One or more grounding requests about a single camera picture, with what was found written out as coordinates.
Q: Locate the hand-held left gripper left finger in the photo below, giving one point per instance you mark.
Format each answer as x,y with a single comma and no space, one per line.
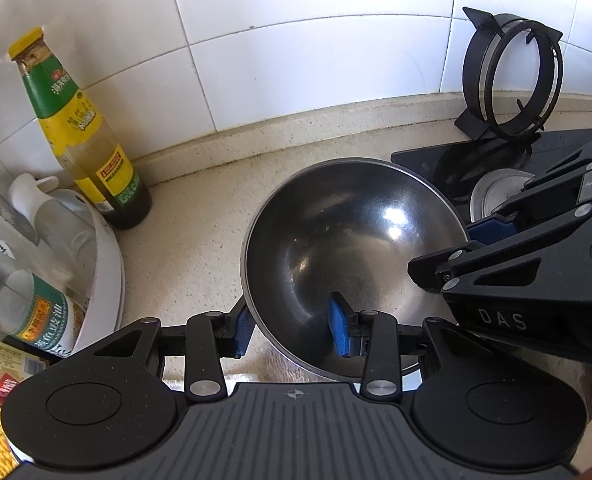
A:
243,332

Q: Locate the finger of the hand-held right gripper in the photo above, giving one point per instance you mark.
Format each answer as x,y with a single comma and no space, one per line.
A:
490,230
455,265

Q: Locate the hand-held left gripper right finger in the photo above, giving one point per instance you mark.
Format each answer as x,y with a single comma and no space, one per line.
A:
341,325

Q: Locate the stainless steel bowl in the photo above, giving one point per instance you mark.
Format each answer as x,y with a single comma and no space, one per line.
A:
326,230

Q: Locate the black glass gas stove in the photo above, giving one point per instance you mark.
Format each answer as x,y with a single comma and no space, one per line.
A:
425,160

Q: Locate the white two-tier spice rack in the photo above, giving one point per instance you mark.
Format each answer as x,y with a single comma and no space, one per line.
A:
108,270

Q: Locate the black stove pan support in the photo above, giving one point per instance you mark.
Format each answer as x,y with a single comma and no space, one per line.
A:
480,60

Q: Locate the purple label soy sauce bottle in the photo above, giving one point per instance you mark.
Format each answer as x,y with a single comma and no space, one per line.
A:
31,310

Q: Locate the yellow cap vinegar bottle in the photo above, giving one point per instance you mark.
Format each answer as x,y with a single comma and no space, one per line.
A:
6,370

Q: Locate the green yellow oyster sauce bottle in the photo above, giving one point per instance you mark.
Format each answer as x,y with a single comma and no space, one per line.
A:
83,130

